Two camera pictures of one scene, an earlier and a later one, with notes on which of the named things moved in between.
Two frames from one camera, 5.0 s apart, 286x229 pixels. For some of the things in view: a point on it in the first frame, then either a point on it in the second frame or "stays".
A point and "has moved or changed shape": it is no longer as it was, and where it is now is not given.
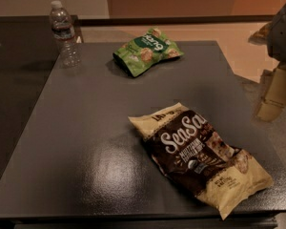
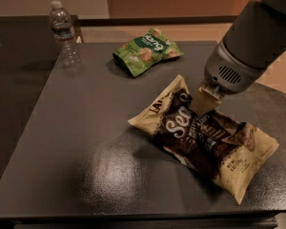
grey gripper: (283, 37) to (227, 70)
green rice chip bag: (138, 54) stays
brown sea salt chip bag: (222, 175) has moved or changed shape
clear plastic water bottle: (64, 32) stays
